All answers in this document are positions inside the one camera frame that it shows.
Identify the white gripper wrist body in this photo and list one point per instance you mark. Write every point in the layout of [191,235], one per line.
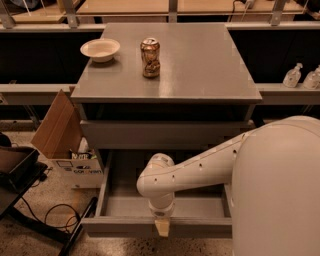
[161,213]

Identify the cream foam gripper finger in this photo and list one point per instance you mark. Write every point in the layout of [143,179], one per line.
[163,227]

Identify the grey drawer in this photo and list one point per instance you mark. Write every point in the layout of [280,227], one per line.
[162,135]
[122,212]

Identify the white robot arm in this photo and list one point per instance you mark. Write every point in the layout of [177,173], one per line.
[274,171]

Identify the grey top drawer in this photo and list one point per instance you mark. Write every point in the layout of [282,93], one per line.
[162,135]

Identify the grey drawer cabinet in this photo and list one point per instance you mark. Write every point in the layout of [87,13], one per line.
[202,78]

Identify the open cardboard box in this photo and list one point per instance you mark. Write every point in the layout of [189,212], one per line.
[61,140]

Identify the black rolling cart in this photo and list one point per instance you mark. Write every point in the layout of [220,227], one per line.
[51,200]

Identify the crushed soda can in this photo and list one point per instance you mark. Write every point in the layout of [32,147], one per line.
[150,52]

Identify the white bowl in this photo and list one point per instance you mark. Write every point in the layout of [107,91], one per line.
[100,50]

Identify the sanitizer pump bottle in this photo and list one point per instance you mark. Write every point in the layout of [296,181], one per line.
[292,77]

